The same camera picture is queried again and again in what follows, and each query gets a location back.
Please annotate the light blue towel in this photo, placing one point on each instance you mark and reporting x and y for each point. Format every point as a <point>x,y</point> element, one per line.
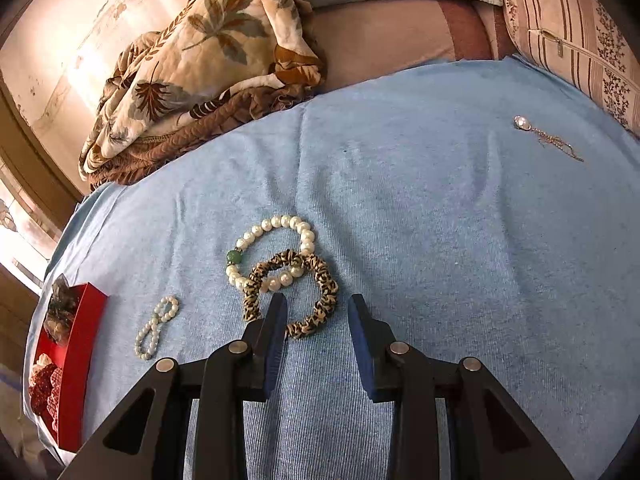
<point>425,220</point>

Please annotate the red box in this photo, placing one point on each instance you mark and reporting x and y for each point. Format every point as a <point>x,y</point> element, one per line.
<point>75,385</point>

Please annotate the pink bed sheet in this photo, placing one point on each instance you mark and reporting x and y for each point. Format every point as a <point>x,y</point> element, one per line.
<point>380,40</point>

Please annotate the striped floral pink pillow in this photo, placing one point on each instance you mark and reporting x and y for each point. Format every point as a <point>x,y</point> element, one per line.
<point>565,25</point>

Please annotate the floral leaf print blanket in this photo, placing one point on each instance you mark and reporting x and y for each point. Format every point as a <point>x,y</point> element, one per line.
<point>210,60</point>

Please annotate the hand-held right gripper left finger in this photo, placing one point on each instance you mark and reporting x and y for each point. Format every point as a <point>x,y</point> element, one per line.
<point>276,345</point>

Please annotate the black mesh studded scrunchie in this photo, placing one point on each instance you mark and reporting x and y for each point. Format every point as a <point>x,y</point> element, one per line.
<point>62,305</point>

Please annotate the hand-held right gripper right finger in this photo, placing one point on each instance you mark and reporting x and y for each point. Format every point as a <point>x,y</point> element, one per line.
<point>362,345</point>

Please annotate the leopard print scrunchie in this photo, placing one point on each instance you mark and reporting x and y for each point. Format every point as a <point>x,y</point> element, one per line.
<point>325,290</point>

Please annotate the dark red polka dot scrunchie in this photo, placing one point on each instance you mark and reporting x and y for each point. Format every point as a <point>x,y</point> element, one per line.
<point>41,390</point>

